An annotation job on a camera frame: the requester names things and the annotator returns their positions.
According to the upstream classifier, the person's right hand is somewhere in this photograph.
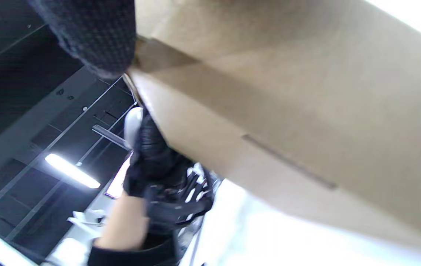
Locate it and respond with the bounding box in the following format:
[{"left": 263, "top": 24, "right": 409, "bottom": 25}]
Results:
[{"left": 28, "top": 0, "right": 137, "bottom": 80}]

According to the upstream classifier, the person's left hand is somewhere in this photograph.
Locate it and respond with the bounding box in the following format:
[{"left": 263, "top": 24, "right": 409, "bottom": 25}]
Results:
[{"left": 124, "top": 110, "right": 197, "bottom": 198}]

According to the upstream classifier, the brown cardboard mailer box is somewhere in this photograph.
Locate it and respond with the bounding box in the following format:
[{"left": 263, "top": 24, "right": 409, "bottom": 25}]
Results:
[{"left": 127, "top": 0, "right": 421, "bottom": 255}]

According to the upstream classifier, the person's left forearm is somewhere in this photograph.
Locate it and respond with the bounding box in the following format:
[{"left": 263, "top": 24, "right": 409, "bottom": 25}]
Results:
[{"left": 94, "top": 192, "right": 150, "bottom": 252}]

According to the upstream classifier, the grey left hand controller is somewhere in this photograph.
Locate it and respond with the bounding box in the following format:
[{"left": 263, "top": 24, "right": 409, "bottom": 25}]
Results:
[{"left": 124, "top": 106, "right": 144, "bottom": 150}]

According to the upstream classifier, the ceiling light strip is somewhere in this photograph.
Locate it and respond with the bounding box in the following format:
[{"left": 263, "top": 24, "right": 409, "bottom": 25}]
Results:
[{"left": 44, "top": 153, "right": 101, "bottom": 189}]

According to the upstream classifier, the black left wrist strap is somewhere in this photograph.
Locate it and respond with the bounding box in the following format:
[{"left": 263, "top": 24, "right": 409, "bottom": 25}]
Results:
[{"left": 87, "top": 163, "right": 216, "bottom": 266}]

